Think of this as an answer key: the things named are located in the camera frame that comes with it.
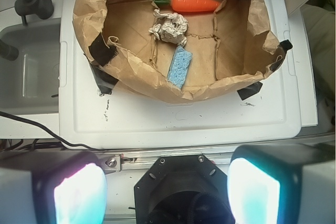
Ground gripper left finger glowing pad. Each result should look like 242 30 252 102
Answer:
1 151 107 223

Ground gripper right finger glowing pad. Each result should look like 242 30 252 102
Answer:
227 144 335 223

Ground white paper ball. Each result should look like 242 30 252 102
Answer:
149 8 188 47

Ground white plastic bin lid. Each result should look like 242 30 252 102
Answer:
59 0 301 149

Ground white sink basin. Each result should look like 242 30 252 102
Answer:
1 18 60 115

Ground brown paper bag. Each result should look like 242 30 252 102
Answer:
73 0 292 103

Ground blue sponge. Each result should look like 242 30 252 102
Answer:
166 46 193 89

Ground dark grey faucet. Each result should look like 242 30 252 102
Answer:
14 0 54 26

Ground orange toy carrot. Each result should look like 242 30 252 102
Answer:
152 0 221 13

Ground black cable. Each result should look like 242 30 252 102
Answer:
0 110 106 152

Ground aluminium rail with bracket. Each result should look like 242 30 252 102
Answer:
101 148 237 175

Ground black octagonal mount plate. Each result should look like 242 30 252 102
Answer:
134 154 236 223

